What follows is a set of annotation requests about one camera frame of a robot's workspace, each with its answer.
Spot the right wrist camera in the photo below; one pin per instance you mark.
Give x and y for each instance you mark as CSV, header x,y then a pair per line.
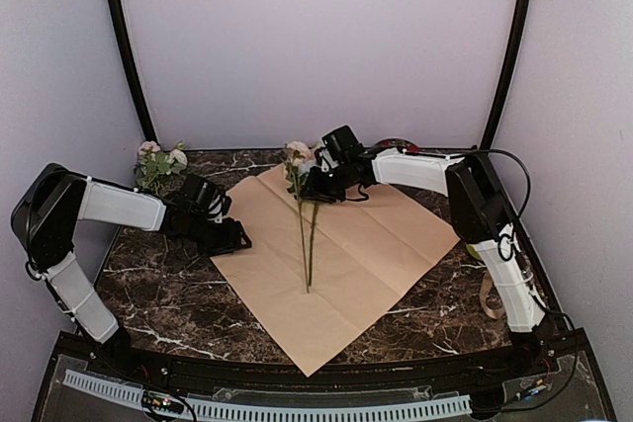
x,y
338,147

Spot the black frame post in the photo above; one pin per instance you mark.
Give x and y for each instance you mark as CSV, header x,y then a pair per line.
x,y
128,61
510,57

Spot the green and pink wrapping paper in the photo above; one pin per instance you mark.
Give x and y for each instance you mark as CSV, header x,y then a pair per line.
x,y
366,258

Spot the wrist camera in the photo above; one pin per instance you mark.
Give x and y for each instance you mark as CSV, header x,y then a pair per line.
x,y
199,196
338,147

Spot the red floral plate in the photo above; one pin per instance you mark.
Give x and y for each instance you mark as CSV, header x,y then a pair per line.
x,y
402,145

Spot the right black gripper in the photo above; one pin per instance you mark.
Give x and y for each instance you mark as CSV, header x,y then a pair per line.
x,y
316,191

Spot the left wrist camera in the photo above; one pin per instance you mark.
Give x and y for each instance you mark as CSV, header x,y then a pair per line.
x,y
199,196

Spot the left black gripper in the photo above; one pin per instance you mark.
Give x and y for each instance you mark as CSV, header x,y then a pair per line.
x,y
230,239

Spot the right black frame post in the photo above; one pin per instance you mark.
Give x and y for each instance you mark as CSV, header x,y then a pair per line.
x,y
510,57

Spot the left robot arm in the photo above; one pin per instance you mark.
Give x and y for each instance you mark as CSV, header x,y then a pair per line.
x,y
61,205

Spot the white slotted cable duct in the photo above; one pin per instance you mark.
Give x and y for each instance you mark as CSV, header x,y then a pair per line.
x,y
241,405

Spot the pale pink fake flower stem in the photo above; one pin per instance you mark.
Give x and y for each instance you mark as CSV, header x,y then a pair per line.
x,y
296,156

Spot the black front table rail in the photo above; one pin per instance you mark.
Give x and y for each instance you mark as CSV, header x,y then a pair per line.
x,y
201,375

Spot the left black frame post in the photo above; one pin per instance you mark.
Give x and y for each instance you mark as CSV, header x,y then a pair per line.
x,y
128,61

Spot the blue fake flower stem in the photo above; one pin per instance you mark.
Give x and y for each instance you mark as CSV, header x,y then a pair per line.
x,y
314,224

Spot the pink rose fake flower stem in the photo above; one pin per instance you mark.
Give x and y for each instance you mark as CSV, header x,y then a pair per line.
x,y
146,168

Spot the lime green plastic bowl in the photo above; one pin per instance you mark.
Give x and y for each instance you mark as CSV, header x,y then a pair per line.
x,y
473,252

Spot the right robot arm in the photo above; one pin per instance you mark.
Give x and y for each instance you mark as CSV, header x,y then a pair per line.
x,y
481,215

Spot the white fake flower stem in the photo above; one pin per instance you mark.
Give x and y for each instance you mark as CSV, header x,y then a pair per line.
x,y
171,162

